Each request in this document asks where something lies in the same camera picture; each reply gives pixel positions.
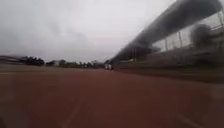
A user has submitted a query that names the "red running track surface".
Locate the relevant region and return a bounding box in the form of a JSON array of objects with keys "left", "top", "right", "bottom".
[{"left": 0, "top": 63, "right": 224, "bottom": 128}]

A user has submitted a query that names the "low building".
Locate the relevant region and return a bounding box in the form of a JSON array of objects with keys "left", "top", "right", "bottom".
[{"left": 0, "top": 55, "right": 24, "bottom": 65}]

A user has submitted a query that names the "group of people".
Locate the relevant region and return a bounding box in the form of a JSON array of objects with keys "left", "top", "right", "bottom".
[{"left": 104, "top": 63, "right": 114, "bottom": 72}]

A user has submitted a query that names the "row of trees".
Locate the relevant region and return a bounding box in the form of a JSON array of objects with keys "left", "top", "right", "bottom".
[{"left": 19, "top": 55, "right": 111, "bottom": 70}]

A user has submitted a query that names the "grandstand building with roof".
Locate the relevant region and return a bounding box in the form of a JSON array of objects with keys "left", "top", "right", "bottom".
[{"left": 109, "top": 0, "right": 224, "bottom": 84}]

